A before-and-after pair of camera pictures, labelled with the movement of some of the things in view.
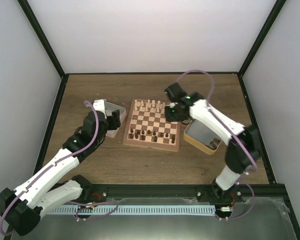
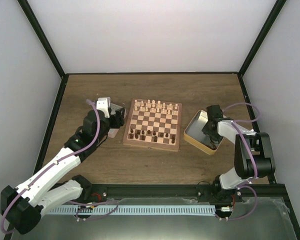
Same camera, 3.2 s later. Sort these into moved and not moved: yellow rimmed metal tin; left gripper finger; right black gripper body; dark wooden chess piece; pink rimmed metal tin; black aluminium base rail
Moved: left gripper finger; right black gripper body
Not moved: black aluminium base rail; dark wooden chess piece; yellow rimmed metal tin; pink rimmed metal tin
